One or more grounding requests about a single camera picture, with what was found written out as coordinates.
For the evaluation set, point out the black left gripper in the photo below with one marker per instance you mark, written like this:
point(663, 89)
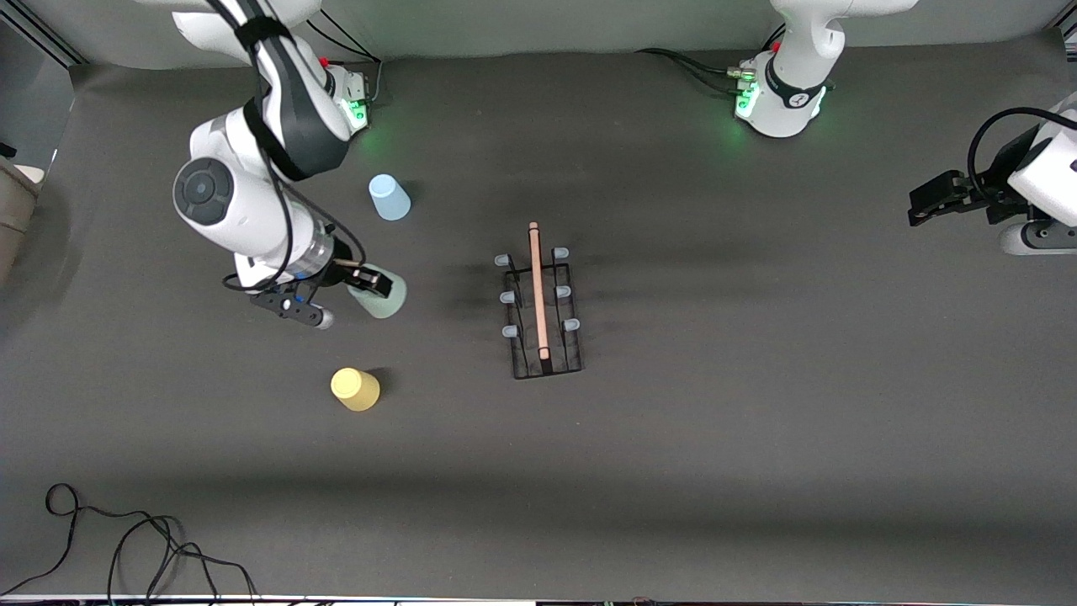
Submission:
point(986, 199)

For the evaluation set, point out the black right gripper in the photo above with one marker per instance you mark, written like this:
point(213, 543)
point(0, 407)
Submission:
point(342, 257)

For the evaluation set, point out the pale green plastic cup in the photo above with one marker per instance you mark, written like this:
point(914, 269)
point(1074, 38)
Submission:
point(383, 305)

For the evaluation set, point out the yellow plastic cup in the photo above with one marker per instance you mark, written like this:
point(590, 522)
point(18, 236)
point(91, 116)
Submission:
point(355, 390)

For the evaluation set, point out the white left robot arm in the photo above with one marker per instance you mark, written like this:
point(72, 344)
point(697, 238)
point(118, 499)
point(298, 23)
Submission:
point(791, 84)

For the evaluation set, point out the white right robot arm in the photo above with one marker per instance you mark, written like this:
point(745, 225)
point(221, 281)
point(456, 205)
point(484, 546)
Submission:
point(244, 202)

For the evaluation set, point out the light blue plastic cup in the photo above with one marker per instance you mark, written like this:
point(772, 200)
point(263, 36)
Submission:
point(390, 200)

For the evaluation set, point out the dark grey table cover sheet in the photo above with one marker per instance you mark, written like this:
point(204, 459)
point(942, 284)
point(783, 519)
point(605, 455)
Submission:
point(757, 421)

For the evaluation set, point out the beige background object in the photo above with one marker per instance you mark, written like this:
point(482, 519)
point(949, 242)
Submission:
point(17, 202)

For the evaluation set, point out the dark metal frame bar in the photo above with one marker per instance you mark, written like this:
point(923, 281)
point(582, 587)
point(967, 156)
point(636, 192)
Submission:
point(42, 34)

